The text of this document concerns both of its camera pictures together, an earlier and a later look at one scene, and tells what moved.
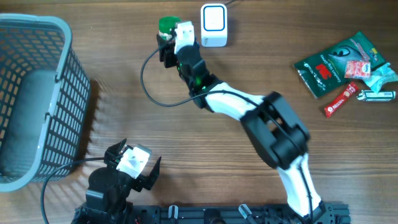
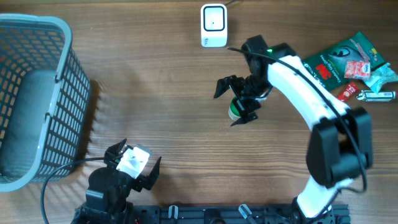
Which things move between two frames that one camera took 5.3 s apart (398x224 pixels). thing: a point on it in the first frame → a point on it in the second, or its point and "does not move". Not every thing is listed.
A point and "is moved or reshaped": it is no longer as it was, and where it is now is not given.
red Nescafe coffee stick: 351,89 does not move
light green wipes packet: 384,74 does not move
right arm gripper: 166,55 → 248,105
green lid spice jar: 166,24 is moved or reshaped
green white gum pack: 382,96 does not move
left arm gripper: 147,182 does not move
